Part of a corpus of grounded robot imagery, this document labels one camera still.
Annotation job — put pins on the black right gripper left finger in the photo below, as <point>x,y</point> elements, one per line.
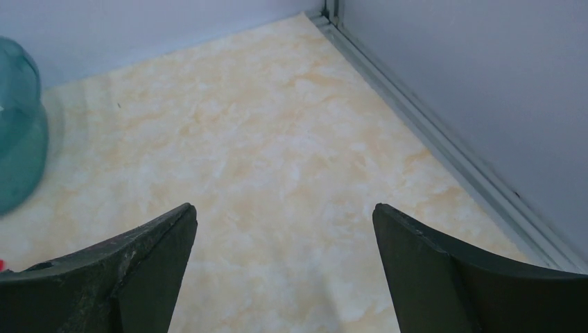
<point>128,283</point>

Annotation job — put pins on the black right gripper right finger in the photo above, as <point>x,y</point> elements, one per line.
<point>439,283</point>

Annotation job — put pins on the teal transparent plastic tub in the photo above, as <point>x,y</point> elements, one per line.
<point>24,126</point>

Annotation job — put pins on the aluminium frame rail right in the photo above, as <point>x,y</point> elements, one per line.
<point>514,217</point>

